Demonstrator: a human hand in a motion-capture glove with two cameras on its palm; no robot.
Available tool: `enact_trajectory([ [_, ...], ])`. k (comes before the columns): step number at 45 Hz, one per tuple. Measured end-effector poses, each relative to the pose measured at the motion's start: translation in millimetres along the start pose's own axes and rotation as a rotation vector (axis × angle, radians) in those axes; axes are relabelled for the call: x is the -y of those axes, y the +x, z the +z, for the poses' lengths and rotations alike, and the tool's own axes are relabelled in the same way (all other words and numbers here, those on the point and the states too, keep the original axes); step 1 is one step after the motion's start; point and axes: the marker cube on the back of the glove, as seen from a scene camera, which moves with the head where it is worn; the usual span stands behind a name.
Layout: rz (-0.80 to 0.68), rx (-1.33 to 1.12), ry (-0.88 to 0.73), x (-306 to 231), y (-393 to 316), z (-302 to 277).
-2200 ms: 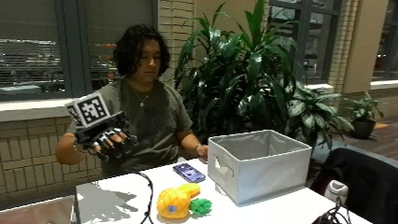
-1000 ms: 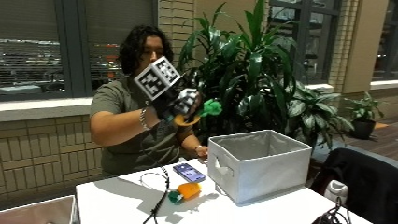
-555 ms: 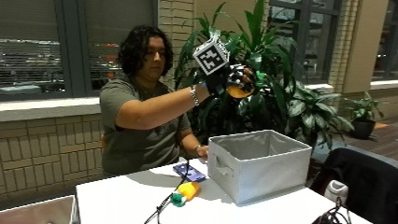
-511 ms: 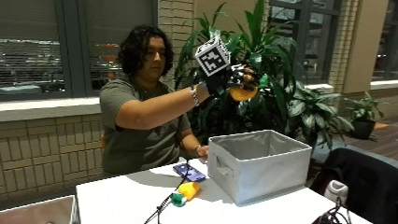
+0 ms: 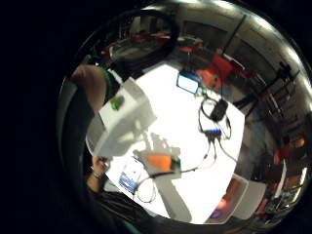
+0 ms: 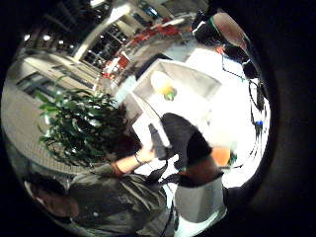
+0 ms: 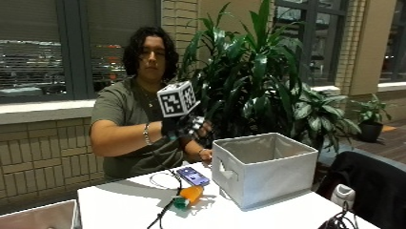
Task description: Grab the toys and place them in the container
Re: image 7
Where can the dark smartphone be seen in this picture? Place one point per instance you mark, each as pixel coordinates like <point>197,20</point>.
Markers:
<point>193,176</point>

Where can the white marker cube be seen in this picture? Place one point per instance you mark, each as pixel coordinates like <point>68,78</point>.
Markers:
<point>176,99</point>

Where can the orange bottle with green cap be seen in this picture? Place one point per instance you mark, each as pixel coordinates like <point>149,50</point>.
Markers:
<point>190,194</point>

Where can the grey fabric storage box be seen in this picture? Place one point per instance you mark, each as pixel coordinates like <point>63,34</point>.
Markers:
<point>262,173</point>

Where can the the person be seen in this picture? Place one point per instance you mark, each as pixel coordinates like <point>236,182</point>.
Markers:
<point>122,105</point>

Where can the tall green leafy plant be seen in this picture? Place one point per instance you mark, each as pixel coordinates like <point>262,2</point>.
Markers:
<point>249,73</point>

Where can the variegated leafy plant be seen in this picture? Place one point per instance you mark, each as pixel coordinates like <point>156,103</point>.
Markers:
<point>318,114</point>

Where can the white plastic device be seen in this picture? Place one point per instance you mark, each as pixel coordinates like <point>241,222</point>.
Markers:
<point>343,194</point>

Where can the grey framed window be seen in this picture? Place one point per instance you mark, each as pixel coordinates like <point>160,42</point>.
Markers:
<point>72,47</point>

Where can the black plant pot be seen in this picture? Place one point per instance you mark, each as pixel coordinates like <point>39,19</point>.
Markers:
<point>370,132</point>

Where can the small green plant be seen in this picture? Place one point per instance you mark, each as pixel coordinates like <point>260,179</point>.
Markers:
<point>371,111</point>

